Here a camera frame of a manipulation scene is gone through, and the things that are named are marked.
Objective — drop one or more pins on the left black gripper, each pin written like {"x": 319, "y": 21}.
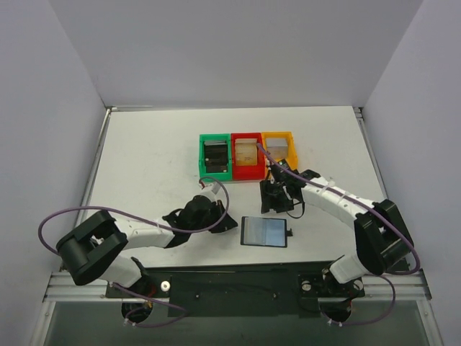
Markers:
{"x": 220, "y": 218}

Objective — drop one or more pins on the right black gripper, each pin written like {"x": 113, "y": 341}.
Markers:
{"x": 275, "y": 197}

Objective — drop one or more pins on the black leather card holder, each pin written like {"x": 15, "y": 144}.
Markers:
{"x": 264, "y": 232}

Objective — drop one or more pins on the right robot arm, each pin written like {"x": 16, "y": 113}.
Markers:
{"x": 382, "y": 240}

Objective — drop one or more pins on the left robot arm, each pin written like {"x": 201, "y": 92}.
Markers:
{"x": 93, "y": 249}

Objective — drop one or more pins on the grey cards stack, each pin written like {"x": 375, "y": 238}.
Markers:
{"x": 278, "y": 148}

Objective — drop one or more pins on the beige cards stack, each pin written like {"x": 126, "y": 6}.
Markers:
{"x": 246, "y": 152}

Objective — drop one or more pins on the black card holders stack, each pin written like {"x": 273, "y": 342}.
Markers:
{"x": 216, "y": 156}

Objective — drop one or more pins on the green plastic bin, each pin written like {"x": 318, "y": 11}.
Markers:
{"x": 226, "y": 176}

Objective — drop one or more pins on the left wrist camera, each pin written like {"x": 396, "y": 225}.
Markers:
{"x": 210, "y": 190}

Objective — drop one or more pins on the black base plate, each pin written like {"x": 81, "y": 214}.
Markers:
{"x": 297, "y": 288}

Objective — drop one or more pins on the aluminium frame rail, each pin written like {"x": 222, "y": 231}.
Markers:
{"x": 407, "y": 288}

